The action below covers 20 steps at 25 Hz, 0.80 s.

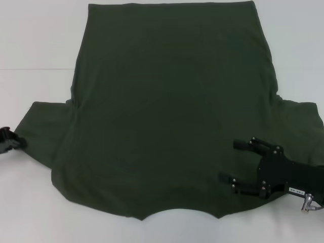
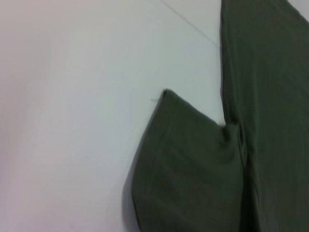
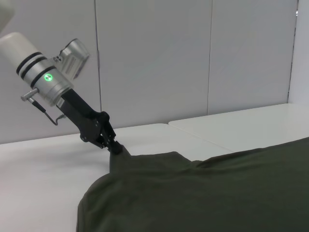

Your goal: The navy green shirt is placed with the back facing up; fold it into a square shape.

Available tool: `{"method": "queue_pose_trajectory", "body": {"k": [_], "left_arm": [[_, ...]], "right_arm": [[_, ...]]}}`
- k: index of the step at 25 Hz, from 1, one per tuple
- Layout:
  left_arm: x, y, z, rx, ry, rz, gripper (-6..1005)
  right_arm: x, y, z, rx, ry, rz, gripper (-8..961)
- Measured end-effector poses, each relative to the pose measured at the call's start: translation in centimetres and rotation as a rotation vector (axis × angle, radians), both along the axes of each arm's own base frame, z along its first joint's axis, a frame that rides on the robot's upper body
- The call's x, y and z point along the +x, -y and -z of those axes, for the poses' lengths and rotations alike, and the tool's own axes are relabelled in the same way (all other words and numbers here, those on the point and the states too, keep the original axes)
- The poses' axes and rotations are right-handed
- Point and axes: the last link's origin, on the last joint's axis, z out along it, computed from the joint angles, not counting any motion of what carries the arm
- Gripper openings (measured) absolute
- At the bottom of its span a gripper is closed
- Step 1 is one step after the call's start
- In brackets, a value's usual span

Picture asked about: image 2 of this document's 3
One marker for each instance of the dark green t-shirt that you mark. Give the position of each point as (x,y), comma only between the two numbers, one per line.
(265,96)

